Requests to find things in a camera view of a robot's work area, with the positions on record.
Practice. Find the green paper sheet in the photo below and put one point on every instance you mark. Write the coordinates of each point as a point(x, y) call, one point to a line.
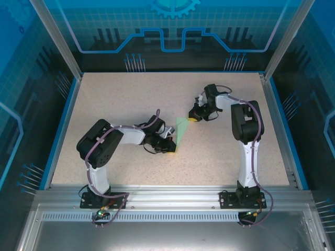
point(180, 130)

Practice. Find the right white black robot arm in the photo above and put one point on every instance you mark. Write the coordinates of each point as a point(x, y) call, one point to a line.
point(247, 123)

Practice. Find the blue table side strip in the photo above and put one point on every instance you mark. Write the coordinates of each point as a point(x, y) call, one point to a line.
point(287, 130)
point(61, 130)

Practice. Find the blue gear print panel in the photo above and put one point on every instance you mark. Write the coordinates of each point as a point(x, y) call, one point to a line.
point(170, 21)

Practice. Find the blue circuit print side panel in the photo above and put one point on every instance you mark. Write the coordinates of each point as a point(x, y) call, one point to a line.
point(314, 91)
point(21, 78)

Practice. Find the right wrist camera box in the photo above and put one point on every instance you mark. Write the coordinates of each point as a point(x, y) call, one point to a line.
point(201, 100)

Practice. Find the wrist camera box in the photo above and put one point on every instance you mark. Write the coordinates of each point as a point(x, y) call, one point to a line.
point(201, 100)
point(168, 131)

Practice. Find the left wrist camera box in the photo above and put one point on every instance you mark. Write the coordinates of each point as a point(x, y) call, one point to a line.
point(168, 131)

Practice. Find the aluminium mounting rail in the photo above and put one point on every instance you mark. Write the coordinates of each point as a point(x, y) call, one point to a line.
point(172, 196)

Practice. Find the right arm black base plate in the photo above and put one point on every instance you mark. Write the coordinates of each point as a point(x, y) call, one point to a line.
point(227, 200)

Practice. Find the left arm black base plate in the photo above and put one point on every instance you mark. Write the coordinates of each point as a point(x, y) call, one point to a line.
point(86, 202)

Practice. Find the aluminium table side rail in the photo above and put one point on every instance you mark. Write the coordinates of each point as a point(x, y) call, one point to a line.
point(289, 172)

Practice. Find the aluminium frame post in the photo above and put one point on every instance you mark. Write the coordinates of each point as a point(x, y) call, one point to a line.
point(285, 39)
point(59, 41)

